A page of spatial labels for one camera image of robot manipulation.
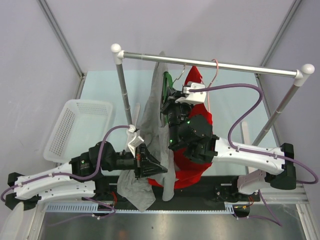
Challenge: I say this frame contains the green velvet hanger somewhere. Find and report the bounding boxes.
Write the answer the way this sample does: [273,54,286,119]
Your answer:
[160,64,186,110]

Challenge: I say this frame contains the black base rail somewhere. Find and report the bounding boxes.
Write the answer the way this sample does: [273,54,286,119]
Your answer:
[97,176,253,203]

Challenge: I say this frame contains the pink wire hanger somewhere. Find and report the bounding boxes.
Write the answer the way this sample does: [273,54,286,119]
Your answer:
[206,58,219,113]

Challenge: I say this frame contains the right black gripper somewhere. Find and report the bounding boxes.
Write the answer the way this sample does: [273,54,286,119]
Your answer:
[160,86,194,148]

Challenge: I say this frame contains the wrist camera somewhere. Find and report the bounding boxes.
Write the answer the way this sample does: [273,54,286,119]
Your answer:
[126,124,145,157]
[175,82,207,105]

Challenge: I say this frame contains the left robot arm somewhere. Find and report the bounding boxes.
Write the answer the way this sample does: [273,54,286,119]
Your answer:
[0,141,168,210]

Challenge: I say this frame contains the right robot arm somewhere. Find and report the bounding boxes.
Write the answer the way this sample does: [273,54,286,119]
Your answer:
[161,90,297,201]

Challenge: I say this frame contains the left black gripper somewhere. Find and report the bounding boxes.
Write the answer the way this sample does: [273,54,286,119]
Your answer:
[101,143,168,180]

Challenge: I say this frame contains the red t shirt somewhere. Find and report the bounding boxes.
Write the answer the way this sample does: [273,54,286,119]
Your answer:
[147,66,214,190]

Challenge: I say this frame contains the white plastic basket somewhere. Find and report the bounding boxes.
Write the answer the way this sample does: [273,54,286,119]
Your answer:
[43,99,115,164]

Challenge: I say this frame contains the grey t shirt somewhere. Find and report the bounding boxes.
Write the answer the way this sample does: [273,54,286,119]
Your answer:
[117,62,176,212]

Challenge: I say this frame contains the silver clothes rack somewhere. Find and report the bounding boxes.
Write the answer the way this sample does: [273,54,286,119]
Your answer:
[110,43,316,173]

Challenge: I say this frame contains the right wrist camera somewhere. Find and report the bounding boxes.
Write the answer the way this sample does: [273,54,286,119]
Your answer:
[175,82,207,105]

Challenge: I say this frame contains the white cable duct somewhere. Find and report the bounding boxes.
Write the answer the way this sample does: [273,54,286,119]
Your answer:
[46,202,248,217]

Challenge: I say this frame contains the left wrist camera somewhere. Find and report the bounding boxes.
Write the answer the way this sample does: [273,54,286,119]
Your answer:
[126,124,145,157]

